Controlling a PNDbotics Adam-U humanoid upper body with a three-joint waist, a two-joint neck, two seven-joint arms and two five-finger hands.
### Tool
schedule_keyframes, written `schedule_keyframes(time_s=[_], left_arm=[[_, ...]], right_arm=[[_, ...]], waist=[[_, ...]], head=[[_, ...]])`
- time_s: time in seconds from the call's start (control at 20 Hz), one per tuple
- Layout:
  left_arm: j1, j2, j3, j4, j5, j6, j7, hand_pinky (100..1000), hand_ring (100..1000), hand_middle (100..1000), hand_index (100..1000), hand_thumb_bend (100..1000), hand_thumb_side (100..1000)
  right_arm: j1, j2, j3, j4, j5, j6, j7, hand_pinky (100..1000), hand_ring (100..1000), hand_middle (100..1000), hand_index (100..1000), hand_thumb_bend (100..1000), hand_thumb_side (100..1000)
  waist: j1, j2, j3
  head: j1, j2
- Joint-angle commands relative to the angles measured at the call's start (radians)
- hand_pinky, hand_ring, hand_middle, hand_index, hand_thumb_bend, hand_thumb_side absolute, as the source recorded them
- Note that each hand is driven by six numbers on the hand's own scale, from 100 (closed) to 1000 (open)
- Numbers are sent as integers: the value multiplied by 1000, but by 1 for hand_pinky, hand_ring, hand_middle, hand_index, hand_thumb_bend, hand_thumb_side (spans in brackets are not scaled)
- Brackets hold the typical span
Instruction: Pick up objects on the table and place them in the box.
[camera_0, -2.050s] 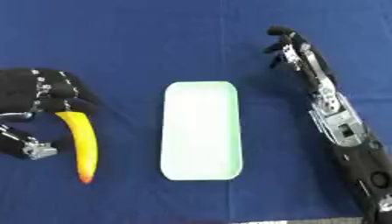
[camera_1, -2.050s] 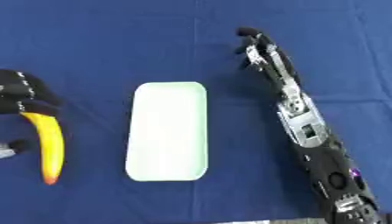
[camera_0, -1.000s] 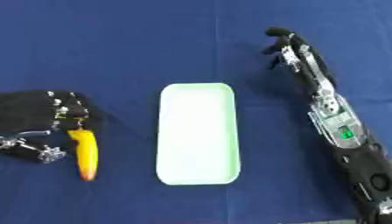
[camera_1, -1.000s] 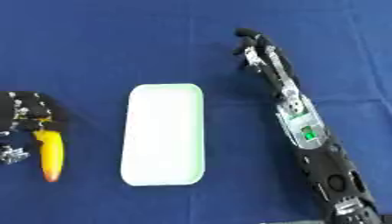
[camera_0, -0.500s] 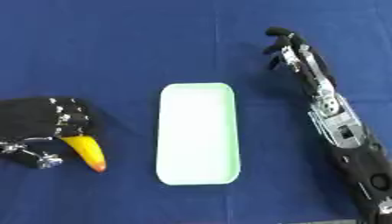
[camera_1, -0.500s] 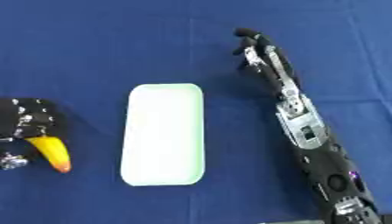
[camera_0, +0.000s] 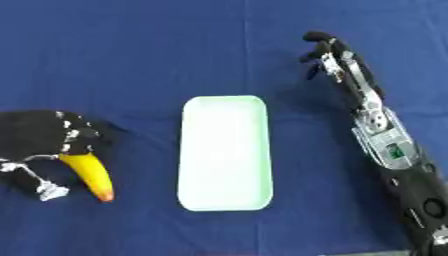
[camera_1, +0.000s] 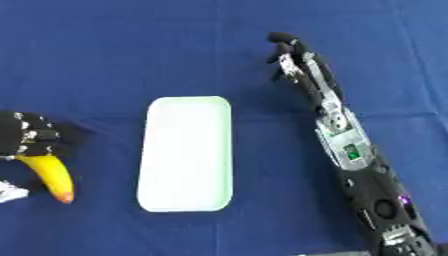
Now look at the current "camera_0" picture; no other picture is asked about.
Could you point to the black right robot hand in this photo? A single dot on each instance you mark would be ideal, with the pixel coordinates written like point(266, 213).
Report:
point(344, 70)

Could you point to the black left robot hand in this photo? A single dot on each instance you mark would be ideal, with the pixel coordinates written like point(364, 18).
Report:
point(35, 133)

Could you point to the yellow toy banana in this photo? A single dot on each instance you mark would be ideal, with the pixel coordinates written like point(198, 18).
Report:
point(90, 173)

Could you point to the silver and black right robot arm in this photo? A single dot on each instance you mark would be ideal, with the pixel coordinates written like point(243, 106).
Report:
point(402, 173)

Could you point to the pale green rectangular tray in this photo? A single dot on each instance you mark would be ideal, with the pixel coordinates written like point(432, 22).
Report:
point(225, 153)

